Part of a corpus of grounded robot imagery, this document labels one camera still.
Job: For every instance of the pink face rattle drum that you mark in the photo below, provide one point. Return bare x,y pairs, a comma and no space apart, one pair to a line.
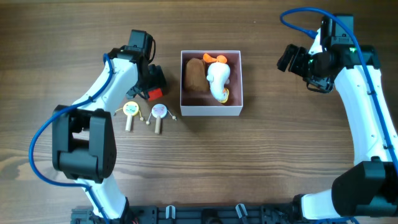
158,112

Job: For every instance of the white plush duck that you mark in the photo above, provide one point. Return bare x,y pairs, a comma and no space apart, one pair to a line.
218,76

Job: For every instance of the white box with pink interior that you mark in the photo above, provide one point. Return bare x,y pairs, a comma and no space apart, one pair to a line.
196,103

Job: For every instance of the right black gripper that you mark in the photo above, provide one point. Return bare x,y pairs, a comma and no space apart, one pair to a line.
295,66

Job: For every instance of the brown plush toy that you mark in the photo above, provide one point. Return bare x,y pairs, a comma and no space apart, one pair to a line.
195,76

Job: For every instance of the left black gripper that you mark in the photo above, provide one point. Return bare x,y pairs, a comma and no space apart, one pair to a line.
158,79

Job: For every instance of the yellow face rattle drum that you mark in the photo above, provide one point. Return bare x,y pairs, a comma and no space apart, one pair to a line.
131,109

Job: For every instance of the red toy truck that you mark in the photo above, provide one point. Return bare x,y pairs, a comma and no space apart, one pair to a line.
156,93

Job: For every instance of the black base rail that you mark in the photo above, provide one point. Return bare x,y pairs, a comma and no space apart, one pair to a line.
268,213

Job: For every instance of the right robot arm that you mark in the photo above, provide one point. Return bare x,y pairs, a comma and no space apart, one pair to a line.
336,61

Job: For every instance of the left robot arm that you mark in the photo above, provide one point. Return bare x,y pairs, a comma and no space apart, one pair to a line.
83,143

